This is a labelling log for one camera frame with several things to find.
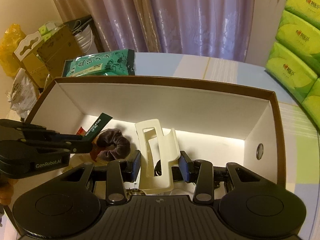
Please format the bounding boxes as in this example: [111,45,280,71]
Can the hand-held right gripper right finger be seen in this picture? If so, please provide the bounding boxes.
[179,151,262,205]

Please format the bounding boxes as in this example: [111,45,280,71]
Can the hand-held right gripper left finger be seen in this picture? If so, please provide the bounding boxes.
[59,150,141,205]

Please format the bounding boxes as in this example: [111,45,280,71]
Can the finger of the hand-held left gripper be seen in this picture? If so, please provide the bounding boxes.
[19,137,93,154]
[0,119,85,142]

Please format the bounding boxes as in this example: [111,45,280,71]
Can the black cable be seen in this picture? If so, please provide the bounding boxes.
[153,159,181,182]

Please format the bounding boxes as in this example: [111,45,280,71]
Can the green lip balm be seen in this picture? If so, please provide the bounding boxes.
[84,112,113,143]

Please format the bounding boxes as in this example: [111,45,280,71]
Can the white hair claw clip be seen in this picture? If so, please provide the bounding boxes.
[135,118,180,195]

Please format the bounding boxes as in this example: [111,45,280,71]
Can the brown cardboard box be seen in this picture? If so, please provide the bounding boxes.
[5,76,287,215]

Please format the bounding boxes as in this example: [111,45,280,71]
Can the red snack packet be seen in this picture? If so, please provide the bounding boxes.
[76,127,103,162]

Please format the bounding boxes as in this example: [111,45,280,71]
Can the leopard print hair band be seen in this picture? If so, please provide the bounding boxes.
[126,187,146,197]

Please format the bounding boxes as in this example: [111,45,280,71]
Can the brown velvet scrunchie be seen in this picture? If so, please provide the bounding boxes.
[96,129,132,161]

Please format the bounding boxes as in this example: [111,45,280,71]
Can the white plastic bag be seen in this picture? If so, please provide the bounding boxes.
[6,69,41,121]

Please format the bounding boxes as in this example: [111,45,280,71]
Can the green snack packet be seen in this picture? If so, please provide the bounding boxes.
[62,49,136,77]

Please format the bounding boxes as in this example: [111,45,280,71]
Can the brown cardboard carton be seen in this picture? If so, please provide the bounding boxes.
[37,25,81,88]

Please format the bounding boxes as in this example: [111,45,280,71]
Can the checkered tablecloth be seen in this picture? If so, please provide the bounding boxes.
[132,52,320,205]

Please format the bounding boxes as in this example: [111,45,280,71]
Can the yellow plastic bag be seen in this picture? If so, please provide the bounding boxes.
[0,24,22,77]

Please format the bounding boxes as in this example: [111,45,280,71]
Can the small green tissue packs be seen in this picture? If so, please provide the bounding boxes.
[38,22,58,39]

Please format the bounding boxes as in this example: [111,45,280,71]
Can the purple and beige curtain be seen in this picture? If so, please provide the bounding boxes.
[45,0,272,61]

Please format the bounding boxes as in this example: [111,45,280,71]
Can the stack of green tissue packs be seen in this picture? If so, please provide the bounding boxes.
[265,0,320,128]

